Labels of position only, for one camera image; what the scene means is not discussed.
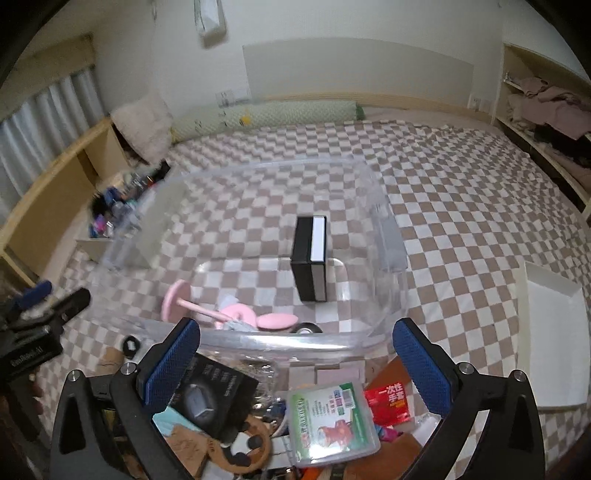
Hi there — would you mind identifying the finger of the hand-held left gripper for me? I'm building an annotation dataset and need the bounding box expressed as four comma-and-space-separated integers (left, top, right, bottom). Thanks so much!
11, 279, 54, 315
45, 287, 92, 325

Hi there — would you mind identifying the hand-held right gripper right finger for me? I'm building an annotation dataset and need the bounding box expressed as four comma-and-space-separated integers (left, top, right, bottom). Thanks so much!
392, 318, 548, 480

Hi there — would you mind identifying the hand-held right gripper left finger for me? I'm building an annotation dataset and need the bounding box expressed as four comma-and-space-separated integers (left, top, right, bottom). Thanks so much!
50, 318, 201, 480

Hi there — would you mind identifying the clear plastic container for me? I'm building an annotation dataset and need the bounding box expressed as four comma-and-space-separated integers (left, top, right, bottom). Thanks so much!
90, 154, 410, 366

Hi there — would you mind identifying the red packet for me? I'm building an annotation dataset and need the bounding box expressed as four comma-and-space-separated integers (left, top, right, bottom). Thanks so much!
364, 382, 411, 428

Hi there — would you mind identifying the black product box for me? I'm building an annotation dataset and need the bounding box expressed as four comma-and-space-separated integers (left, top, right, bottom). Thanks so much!
168, 353, 260, 446

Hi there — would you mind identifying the pink dumbbell toy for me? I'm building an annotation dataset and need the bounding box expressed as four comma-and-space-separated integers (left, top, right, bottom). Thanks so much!
161, 280, 258, 330

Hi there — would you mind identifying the wooden bedside shelf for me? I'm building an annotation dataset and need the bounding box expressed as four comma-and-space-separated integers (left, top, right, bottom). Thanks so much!
0, 115, 136, 288

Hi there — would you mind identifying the brown paper card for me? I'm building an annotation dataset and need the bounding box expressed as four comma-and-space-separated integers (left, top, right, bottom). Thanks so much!
164, 425, 223, 479

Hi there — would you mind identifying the brown cardboard piece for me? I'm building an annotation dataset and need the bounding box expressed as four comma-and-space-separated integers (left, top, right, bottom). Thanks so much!
344, 431, 423, 480

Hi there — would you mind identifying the clear case with green label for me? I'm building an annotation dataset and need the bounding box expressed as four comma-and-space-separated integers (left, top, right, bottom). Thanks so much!
287, 381, 382, 466

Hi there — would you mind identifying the pile of small toiletries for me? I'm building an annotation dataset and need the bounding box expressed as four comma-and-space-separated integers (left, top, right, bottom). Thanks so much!
88, 161, 171, 241

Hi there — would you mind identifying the pink round disc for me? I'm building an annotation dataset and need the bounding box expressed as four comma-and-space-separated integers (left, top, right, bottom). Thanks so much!
256, 313, 293, 331

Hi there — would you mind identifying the white tray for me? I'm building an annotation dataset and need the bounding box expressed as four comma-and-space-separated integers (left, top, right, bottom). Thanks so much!
515, 261, 585, 409

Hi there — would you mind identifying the checkered bed sheet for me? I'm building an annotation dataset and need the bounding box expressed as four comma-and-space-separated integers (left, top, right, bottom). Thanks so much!
34, 117, 591, 462

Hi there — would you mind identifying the black box with white stripe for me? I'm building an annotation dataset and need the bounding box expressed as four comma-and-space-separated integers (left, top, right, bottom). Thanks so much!
290, 215, 329, 303

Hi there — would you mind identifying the grey curtain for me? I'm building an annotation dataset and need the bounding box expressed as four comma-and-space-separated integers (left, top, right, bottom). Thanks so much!
0, 67, 105, 200

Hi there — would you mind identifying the fluffy white pillow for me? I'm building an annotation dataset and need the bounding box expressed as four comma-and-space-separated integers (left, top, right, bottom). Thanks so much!
111, 95, 174, 165

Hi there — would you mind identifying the green bolster pillow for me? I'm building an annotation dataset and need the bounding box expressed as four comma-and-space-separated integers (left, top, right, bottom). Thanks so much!
170, 100, 365, 142

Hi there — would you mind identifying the pile of clothes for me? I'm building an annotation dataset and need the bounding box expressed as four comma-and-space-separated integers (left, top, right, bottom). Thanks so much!
505, 76, 591, 172

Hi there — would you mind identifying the wooden wardrobe shelf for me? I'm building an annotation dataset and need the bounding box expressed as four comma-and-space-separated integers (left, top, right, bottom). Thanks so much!
492, 41, 591, 219

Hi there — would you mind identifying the white air conditioner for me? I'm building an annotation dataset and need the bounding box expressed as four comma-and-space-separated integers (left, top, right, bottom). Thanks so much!
194, 0, 228, 47

